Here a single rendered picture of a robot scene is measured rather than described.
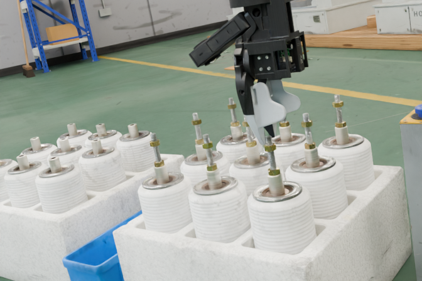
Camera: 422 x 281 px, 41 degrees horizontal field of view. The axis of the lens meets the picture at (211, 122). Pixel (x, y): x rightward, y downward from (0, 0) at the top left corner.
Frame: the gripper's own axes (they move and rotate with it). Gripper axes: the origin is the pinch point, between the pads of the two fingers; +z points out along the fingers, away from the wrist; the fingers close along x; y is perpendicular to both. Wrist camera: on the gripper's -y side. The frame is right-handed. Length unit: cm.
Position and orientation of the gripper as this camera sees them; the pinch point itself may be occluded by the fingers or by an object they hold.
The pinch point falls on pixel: (262, 132)
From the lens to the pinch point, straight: 83.7
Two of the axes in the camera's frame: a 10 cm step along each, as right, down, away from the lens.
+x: 4.9, -2.9, 8.2
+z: 1.8, 9.6, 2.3
